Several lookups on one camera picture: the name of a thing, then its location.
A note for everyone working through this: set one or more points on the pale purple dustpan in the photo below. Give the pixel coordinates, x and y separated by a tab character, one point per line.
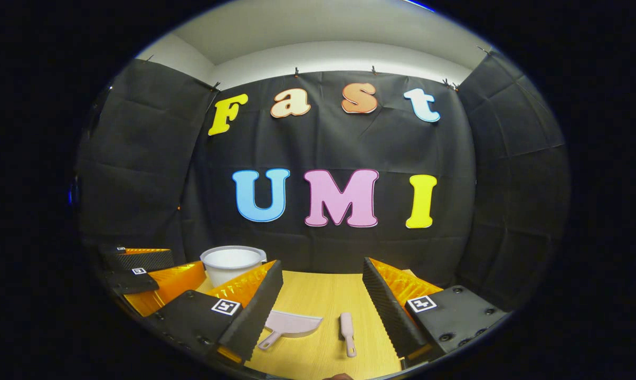
294	324

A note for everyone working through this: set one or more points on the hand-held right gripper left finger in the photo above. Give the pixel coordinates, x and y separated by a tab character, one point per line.
254	316

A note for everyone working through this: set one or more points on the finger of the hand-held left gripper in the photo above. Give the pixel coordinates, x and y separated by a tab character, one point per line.
138	282
138	260

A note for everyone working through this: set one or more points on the small pale purple broom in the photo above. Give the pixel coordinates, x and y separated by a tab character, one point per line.
346	324

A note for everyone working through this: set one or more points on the white ribbed garbage bin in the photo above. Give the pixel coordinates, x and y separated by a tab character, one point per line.
230	272

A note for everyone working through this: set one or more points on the yellow wooden desktop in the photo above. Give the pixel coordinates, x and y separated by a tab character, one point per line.
318	295

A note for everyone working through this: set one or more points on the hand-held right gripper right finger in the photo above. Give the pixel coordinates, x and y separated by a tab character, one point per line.
383	311

